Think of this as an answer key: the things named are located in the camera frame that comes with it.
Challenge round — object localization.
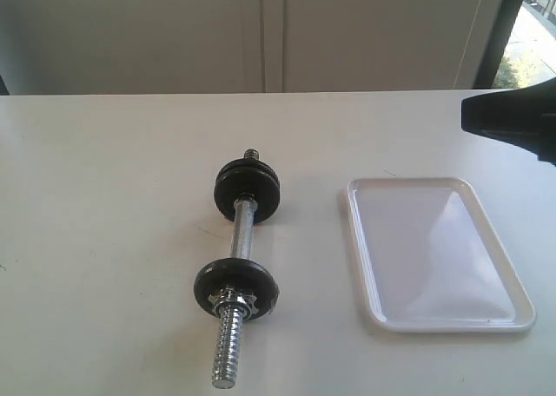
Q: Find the black weight plate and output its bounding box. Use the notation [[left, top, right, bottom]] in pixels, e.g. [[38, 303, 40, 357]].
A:
[[214, 167, 281, 224], [193, 258, 280, 320]]

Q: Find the chrome threaded dumbbell bar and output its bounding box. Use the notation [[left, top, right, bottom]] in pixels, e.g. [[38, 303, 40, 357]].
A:
[[211, 148, 261, 390]]

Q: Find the dark grey weight plate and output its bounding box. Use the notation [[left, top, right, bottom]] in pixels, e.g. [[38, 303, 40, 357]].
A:
[[216, 157, 280, 184]]

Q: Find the white plastic tray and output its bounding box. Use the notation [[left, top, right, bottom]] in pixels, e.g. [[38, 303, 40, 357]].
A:
[[345, 177, 536, 333]]

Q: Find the chrome star collar nut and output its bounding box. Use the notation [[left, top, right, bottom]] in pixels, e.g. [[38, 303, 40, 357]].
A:
[[208, 286, 257, 319]]

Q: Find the dark window frame post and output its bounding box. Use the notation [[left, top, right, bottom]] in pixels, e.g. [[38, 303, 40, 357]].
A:
[[473, 0, 523, 89]]

